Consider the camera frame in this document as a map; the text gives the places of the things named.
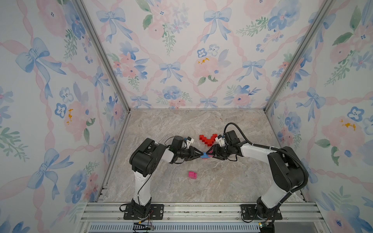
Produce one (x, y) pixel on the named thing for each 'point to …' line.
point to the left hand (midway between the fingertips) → (203, 155)
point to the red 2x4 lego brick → (208, 141)
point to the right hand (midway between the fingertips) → (210, 153)
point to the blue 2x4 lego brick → (205, 156)
